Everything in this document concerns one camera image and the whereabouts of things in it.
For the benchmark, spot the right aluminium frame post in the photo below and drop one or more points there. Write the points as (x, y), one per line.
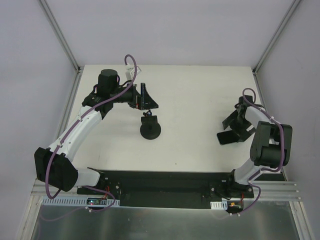
(276, 35)

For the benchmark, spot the white cable duct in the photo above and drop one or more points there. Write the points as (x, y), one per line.
(91, 202)
(219, 205)

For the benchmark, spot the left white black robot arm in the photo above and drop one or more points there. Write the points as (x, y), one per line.
(54, 164)

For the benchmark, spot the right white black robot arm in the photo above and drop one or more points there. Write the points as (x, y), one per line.
(270, 148)

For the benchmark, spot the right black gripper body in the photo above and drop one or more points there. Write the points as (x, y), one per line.
(240, 125)

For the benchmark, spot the right white cable duct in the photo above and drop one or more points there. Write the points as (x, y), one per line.
(219, 205)

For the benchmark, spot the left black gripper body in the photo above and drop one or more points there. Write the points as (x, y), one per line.
(139, 97)

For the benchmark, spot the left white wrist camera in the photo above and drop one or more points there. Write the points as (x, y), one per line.
(131, 71)

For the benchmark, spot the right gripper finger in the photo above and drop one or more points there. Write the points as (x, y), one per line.
(243, 134)
(231, 121)

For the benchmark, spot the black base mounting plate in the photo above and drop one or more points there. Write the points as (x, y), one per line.
(159, 189)

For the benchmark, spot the left white cable duct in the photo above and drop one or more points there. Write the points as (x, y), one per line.
(91, 202)

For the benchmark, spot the aluminium frame post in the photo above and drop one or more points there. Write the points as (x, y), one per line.
(276, 35)
(59, 34)

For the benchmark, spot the left aluminium frame post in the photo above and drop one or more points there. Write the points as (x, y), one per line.
(59, 34)

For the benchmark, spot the black phone stand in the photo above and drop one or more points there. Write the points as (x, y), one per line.
(150, 129)

